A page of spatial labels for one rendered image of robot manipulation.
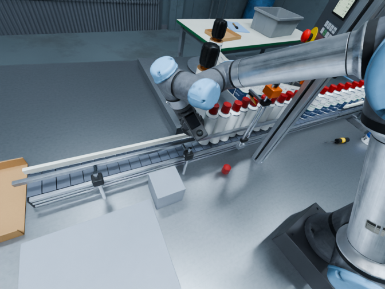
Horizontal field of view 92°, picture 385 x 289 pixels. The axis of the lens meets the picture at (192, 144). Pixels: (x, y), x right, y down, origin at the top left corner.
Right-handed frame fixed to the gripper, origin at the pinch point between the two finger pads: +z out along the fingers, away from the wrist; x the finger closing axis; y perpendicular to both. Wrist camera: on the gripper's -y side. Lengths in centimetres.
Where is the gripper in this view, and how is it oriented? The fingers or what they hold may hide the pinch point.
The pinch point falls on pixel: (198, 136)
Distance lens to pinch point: 77.7
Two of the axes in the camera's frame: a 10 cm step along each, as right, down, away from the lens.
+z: 2.8, 4.5, 8.5
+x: -8.6, 5.1, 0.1
